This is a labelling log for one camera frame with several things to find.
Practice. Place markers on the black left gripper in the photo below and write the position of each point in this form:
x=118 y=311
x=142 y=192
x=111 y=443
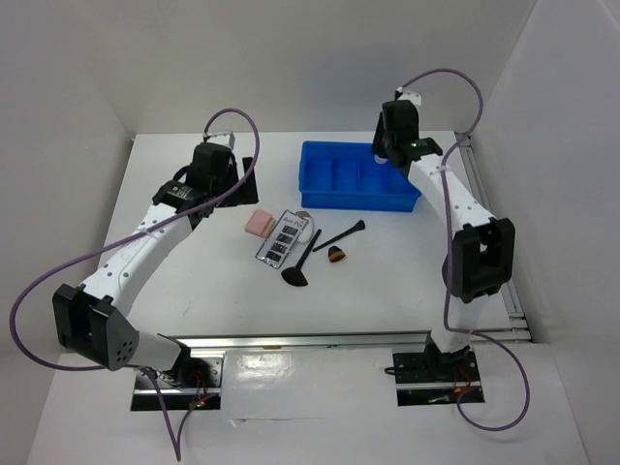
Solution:
x=244 y=195

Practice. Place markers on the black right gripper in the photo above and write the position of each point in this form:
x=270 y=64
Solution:
x=377 y=146

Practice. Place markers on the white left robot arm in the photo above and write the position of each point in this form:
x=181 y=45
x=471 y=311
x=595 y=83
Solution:
x=92 y=318

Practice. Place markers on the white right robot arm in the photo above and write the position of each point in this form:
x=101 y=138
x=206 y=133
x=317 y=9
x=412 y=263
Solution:
x=431 y=174

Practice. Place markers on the black fan makeup brush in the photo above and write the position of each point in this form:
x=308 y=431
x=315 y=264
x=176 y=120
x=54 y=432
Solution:
x=293 y=275

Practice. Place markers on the slim black makeup brush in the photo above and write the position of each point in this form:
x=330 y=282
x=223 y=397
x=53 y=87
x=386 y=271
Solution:
x=357 y=227

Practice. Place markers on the blue plastic organizer bin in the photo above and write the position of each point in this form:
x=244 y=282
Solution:
x=344 y=175

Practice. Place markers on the short brown kabuki brush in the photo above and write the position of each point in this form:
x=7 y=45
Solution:
x=335 y=254

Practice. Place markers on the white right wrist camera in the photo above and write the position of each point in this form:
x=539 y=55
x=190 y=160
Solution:
x=400 y=94

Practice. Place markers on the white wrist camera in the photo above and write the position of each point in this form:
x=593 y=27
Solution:
x=224 y=138
x=400 y=94

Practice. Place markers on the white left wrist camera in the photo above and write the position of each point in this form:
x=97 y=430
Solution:
x=224 y=138

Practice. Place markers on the aluminium right side rail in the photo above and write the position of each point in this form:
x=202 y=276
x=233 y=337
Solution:
x=489 y=271

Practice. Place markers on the aluminium rail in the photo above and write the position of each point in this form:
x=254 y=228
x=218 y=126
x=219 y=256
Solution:
x=489 y=271
x=335 y=340

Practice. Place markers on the aluminium front rail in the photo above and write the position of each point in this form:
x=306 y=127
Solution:
x=335 y=340

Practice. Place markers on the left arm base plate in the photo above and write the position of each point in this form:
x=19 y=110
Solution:
x=203 y=388

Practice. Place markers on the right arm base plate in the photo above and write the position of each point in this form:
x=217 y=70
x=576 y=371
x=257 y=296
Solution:
x=417 y=384

